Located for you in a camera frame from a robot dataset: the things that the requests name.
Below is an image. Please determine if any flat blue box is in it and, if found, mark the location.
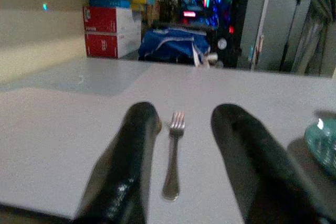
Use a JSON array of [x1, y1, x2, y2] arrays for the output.
[[88, 0, 131, 9]]

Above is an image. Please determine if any yellow box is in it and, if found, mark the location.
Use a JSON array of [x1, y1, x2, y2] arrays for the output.
[[130, 0, 147, 12]]

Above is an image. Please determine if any teal glass bowl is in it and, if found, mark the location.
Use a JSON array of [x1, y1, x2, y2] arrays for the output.
[[304, 118, 336, 178]]

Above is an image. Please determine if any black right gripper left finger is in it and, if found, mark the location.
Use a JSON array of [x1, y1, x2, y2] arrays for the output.
[[74, 101, 162, 224]]

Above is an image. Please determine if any red and white cardboard box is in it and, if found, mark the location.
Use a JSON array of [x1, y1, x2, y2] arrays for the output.
[[84, 31, 142, 59], [82, 5, 142, 35]]

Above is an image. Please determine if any white door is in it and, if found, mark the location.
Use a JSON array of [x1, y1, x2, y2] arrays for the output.
[[236, 0, 313, 72]]

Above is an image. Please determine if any black floor stand pole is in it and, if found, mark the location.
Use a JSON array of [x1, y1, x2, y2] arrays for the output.
[[278, 0, 302, 72]]

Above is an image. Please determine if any blue fabric bag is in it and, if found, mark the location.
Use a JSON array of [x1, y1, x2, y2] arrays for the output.
[[138, 26, 212, 65]]

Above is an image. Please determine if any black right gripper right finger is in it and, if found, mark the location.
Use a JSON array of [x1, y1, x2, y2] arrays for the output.
[[211, 103, 336, 224]]

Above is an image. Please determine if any black computer with coloured lights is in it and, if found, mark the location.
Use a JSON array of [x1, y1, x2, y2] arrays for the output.
[[177, 0, 252, 68]]

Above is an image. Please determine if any silver metal fork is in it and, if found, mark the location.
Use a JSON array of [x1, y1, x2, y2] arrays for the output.
[[161, 110, 186, 201]]

